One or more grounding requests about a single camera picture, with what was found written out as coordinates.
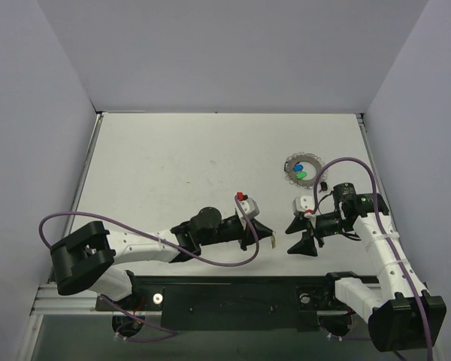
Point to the large silver keyring disc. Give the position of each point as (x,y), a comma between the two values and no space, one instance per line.
(312,165)

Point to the yellow tagged key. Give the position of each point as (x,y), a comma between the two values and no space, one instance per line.
(273,241)

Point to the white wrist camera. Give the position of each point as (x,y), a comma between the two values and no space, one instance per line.
(303,207)
(246,206)

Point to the green key tag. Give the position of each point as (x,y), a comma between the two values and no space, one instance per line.
(301,175)

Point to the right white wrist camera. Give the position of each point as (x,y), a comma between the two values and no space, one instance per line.
(303,207)

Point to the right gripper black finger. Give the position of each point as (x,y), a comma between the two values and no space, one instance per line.
(299,223)
(306,246)

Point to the black tagged key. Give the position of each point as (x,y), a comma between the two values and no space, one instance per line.
(323,187)

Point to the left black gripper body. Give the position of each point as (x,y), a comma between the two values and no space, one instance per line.
(244,233)

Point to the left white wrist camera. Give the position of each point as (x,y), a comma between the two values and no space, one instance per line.
(246,206)

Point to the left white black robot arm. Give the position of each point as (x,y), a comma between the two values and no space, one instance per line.
(87,258)

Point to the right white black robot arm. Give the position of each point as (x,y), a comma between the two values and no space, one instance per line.
(404,316)

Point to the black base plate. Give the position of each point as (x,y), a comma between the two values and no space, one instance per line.
(226,320)

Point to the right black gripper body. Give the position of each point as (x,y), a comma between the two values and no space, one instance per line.
(312,229)

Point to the aluminium front rail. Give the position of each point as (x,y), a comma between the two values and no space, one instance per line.
(60,299)

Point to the blue key tag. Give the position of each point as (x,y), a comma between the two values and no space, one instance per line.
(298,167)

